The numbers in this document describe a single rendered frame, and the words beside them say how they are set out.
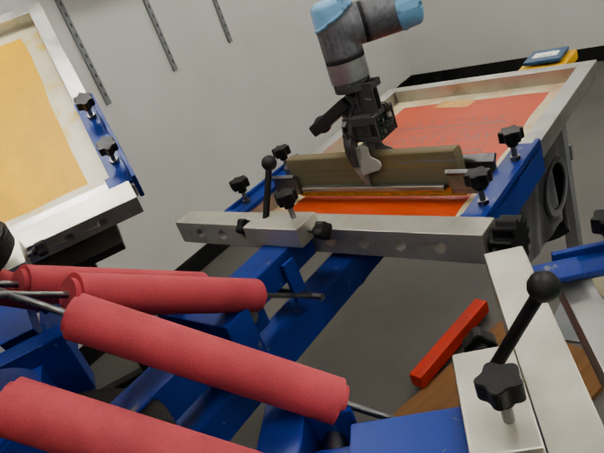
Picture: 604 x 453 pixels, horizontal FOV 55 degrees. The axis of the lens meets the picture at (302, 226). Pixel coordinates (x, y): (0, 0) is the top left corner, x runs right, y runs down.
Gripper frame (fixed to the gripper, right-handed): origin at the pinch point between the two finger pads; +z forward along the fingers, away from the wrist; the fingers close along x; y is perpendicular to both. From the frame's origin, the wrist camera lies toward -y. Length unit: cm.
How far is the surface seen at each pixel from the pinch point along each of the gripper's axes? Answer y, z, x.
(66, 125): -67, -26, -20
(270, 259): 2.2, -3.1, -35.3
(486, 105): 6.3, 5.1, 47.1
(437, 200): 14.5, 5.2, -1.3
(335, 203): -9.2, 5.4, -2.6
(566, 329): 8, 100, 73
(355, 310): -79, 101, 67
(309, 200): -17.4, 5.4, -1.5
